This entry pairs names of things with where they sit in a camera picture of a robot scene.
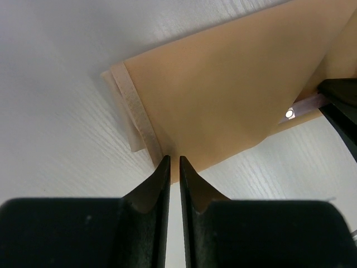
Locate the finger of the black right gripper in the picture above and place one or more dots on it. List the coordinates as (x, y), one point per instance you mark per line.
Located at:
(341, 110)

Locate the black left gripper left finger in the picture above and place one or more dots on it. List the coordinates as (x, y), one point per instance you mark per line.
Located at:
(130, 231)

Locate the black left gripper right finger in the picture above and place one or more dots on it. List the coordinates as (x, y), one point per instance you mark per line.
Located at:
(221, 232)

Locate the peach cloth napkin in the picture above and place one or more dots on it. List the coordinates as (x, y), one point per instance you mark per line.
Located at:
(223, 90)

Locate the pink-handled table knife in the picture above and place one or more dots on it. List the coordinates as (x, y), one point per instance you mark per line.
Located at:
(305, 106)

